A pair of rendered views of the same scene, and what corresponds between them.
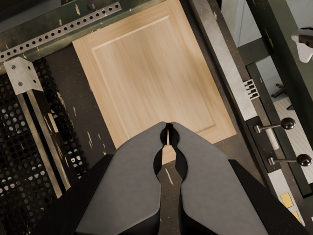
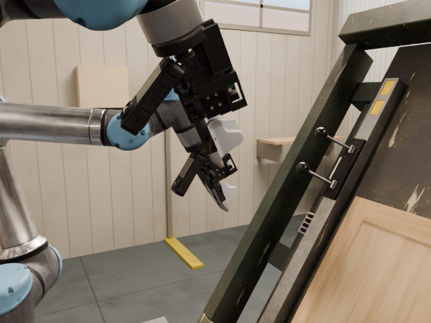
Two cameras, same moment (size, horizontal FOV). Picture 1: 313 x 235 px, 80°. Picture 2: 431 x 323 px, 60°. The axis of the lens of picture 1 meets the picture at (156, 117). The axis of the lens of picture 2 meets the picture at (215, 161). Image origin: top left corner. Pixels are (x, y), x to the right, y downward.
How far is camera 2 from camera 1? 53 cm
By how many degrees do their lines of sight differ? 63
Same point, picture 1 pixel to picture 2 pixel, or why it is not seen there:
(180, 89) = (353, 289)
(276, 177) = (364, 132)
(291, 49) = (260, 224)
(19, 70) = not seen: outside the picture
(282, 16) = (240, 254)
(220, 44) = (283, 284)
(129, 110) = not seen: outside the picture
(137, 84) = not seen: outside the picture
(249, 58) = (288, 253)
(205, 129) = (374, 225)
